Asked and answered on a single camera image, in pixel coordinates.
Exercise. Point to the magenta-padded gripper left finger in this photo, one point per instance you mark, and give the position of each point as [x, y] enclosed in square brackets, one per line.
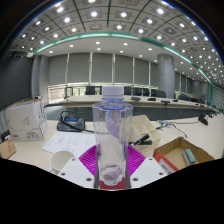
[75, 171]

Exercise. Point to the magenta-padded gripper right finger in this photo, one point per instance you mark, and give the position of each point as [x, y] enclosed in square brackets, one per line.
[148, 171]

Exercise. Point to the clear plastic water bottle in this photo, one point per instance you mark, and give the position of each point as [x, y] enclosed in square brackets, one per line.
[111, 133]

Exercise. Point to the white printed paper sheet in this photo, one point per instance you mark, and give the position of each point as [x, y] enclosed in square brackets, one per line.
[66, 141]

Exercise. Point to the black stapler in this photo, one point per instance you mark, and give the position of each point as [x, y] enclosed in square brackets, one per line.
[143, 140]

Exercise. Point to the brown cardboard box red label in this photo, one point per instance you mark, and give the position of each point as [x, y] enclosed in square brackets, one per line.
[173, 151]

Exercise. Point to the white divided organizer box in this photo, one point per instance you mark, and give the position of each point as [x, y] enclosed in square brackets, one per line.
[145, 128]

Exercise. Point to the green whiteboard eraser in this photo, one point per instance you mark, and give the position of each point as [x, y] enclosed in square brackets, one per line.
[189, 156]

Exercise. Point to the black desk phone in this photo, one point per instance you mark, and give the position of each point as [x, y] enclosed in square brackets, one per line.
[71, 124]

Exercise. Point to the white copy paper carton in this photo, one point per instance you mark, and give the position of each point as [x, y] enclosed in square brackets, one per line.
[25, 120]

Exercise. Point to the brown paper envelope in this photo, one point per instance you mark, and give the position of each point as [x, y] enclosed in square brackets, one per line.
[6, 148]

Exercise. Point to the long curved conference table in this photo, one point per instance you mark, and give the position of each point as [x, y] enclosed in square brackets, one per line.
[83, 99]

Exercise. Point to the black conference microphones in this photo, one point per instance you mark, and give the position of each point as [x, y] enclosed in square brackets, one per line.
[135, 98]

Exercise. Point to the black desktop microphone unit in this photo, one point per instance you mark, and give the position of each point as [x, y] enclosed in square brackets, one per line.
[203, 118]

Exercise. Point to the black office chairs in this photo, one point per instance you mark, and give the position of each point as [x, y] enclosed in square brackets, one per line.
[90, 90]

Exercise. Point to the round ceiling lights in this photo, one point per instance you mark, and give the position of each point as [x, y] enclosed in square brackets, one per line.
[94, 14]

